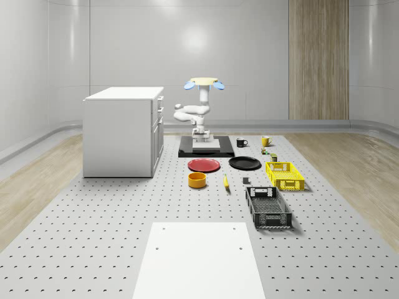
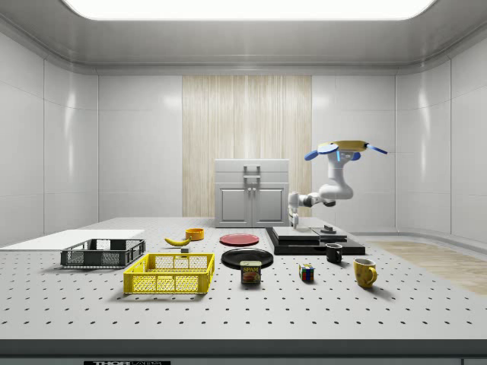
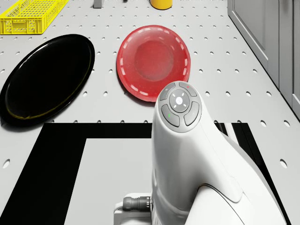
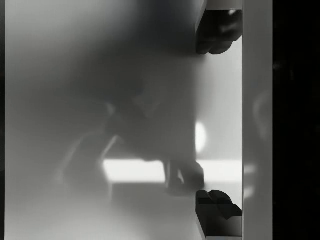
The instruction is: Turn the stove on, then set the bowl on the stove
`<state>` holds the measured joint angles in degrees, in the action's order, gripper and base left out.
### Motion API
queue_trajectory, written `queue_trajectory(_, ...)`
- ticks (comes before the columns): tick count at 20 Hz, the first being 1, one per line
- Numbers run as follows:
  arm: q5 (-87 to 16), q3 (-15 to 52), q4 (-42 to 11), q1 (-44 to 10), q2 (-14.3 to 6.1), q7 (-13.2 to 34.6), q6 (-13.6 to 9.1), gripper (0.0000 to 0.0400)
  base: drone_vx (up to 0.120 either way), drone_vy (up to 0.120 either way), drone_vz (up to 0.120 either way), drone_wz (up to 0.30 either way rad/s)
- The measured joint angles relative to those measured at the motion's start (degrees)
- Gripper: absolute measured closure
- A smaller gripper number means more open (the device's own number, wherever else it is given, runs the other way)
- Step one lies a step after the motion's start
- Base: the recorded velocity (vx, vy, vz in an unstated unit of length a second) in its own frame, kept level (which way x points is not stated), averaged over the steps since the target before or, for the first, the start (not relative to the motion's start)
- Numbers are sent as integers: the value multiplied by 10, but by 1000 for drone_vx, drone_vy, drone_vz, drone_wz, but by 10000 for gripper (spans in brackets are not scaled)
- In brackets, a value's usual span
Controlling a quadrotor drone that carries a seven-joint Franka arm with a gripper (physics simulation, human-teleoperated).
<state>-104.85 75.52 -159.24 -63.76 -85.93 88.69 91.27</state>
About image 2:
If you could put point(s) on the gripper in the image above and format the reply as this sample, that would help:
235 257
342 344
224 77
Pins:
294 217

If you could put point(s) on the yellow bowl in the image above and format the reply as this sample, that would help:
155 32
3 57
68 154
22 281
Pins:
195 235

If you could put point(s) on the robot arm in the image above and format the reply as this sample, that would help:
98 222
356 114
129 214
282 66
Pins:
338 178

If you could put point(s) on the black stove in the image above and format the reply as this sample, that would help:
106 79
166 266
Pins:
304 243

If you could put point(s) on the white cabinet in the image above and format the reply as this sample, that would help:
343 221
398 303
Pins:
251 197

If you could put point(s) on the black mug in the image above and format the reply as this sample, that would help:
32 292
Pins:
333 254

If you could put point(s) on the puzzle cube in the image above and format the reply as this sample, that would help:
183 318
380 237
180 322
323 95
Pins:
306 273

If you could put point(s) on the red plate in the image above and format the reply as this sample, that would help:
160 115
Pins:
239 239

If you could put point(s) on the black plate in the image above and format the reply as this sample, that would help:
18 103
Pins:
236 256

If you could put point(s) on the flat-sided can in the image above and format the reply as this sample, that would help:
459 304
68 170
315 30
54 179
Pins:
250 273

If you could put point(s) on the yellow mug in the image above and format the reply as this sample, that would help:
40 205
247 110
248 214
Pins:
363 273

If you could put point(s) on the banana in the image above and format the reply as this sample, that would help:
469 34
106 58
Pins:
178 242

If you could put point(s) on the yellow basket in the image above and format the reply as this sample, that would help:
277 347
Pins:
163 283

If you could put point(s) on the dark grey basket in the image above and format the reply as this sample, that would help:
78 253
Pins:
95 258

